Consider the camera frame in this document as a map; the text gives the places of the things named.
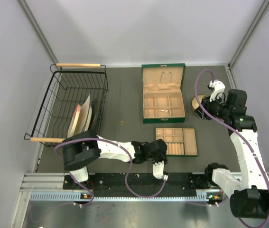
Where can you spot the black wire basket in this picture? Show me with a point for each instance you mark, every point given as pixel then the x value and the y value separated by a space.
pixel 70 85

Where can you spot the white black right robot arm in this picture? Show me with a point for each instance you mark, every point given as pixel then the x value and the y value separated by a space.
pixel 249 197

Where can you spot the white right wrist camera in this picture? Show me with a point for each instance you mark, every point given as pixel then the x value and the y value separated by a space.
pixel 217 88

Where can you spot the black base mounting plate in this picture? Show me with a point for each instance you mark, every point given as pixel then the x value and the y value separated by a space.
pixel 186 180

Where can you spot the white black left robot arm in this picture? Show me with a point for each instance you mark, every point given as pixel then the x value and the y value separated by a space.
pixel 84 148

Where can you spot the white plate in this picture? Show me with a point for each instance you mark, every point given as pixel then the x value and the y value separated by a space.
pixel 87 113

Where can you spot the green jewelry box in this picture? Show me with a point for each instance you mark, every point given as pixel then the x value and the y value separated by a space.
pixel 162 93

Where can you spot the grey slotted cable duct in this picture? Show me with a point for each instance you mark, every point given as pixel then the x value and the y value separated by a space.
pixel 78 196

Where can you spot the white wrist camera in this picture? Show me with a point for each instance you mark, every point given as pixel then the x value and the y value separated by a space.
pixel 217 88
pixel 158 171

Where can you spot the beige ceramic bowl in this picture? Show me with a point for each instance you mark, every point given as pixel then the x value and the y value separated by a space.
pixel 195 106

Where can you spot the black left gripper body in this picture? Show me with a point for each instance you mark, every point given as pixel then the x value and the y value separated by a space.
pixel 158 158

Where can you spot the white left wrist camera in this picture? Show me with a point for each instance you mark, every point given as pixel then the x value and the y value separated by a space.
pixel 158 171

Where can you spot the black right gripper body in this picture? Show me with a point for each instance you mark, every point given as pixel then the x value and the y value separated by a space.
pixel 216 108

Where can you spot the pink rimmed plate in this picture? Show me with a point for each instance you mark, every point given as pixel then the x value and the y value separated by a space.
pixel 75 121

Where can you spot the green jewelry tray insert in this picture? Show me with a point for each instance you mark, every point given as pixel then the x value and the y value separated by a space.
pixel 181 142

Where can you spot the dark plate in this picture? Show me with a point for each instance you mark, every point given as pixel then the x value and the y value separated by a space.
pixel 96 111

